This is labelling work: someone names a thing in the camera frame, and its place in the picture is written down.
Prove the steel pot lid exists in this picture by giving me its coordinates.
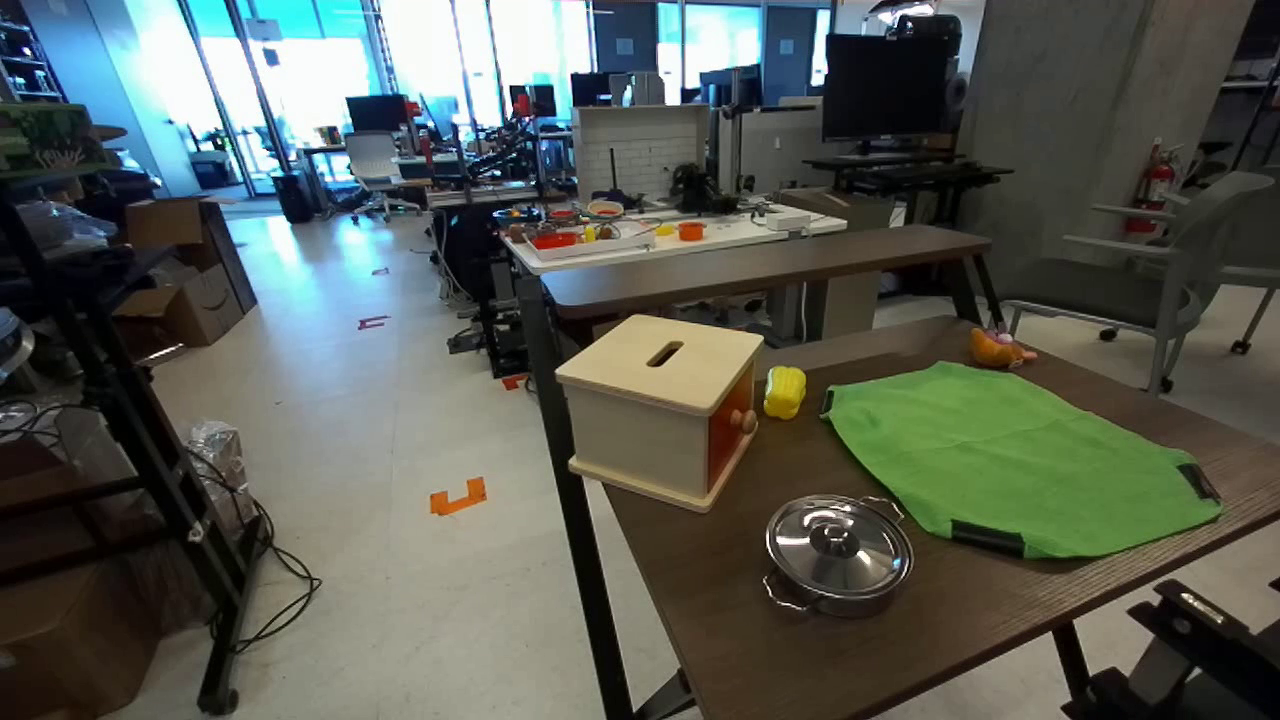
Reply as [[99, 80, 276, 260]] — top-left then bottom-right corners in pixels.
[[759, 493, 920, 605]]

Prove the steel pot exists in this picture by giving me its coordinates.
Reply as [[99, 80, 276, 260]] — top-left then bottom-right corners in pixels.
[[758, 493, 926, 622]]

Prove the wooden box with slot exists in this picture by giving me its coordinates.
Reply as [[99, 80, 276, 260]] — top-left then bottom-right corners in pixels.
[[552, 313, 767, 515]]

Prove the dark wood side table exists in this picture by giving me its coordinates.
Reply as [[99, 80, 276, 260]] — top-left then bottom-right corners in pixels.
[[518, 220, 1008, 393]]

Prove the yellow foam block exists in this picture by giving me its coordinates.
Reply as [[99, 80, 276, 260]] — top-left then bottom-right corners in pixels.
[[759, 366, 811, 426]]

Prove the white table with toys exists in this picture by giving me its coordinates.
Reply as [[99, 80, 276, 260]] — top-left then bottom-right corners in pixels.
[[496, 196, 851, 279]]

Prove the white partition panel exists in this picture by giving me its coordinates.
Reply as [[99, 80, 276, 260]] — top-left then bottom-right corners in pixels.
[[571, 103, 721, 206]]

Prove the orange floor tape marker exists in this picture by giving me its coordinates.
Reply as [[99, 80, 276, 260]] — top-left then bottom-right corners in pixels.
[[429, 476, 493, 521]]

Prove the black metal table leg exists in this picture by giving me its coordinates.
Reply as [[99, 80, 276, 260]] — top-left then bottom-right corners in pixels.
[[549, 455, 697, 720]]

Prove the black desk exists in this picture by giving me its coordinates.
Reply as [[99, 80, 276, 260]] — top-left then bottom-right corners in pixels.
[[801, 148, 1018, 230]]

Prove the white office chair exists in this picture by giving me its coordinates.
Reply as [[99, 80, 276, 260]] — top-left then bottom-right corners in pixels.
[[341, 128, 419, 226]]

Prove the orange toy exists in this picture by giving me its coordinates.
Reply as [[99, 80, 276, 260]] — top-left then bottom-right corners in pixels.
[[965, 325, 1042, 375]]

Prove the small black monitor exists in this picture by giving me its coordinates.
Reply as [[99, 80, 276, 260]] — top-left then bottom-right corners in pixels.
[[341, 92, 411, 136]]

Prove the large black monitor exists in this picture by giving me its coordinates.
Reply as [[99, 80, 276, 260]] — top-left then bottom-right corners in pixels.
[[821, 13, 965, 144]]

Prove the green cloth with black tabs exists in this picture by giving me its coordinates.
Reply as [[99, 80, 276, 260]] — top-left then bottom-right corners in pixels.
[[821, 356, 1228, 564]]

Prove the black trash bin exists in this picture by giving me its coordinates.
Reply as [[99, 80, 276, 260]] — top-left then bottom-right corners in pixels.
[[271, 167, 322, 230]]

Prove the clear plastic bag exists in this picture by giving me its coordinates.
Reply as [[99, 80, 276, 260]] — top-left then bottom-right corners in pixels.
[[184, 418, 259, 535]]

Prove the low cardboard box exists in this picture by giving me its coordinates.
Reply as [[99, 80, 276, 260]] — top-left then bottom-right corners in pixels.
[[110, 265, 249, 356]]

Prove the tall cardboard box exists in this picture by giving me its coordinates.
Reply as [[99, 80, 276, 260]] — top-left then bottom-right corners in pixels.
[[122, 196, 259, 313]]

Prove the black shelf rack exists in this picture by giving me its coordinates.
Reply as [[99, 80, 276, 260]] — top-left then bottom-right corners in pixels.
[[0, 123, 280, 720]]

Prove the red fire extinguisher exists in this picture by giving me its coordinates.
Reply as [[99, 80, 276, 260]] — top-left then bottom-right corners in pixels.
[[1124, 136, 1186, 243]]

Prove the black stand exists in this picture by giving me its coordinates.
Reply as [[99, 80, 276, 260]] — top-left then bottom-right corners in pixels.
[[1061, 578, 1280, 720]]

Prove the black floor cable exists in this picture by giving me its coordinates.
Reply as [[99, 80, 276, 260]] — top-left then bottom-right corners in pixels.
[[235, 530, 329, 653]]

